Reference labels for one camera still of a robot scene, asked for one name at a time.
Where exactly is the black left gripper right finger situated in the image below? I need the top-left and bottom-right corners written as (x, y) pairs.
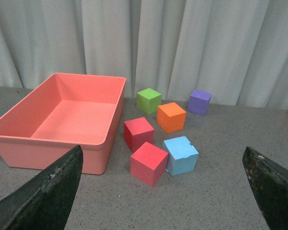
top-left (242, 147), bottom-right (288, 230)

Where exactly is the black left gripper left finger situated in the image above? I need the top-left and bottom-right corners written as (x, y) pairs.
top-left (0, 145), bottom-right (83, 230)

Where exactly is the chipped light blue foam block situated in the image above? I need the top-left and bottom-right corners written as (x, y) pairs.
top-left (162, 136), bottom-right (199, 176)

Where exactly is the pink plastic bin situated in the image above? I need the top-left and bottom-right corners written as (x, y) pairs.
top-left (0, 73), bottom-right (126, 175)

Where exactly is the purple foam block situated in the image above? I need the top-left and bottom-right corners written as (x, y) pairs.
top-left (187, 90), bottom-right (212, 116)

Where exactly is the dark red foam block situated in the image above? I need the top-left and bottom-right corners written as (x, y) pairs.
top-left (123, 117), bottom-right (155, 153)

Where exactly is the orange foam block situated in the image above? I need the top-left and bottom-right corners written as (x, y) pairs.
top-left (156, 102), bottom-right (186, 133)

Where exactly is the white curtain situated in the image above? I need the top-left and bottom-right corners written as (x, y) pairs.
top-left (0, 0), bottom-right (288, 109)

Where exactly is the green foam block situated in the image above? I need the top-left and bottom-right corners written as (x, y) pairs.
top-left (136, 88), bottom-right (162, 115)

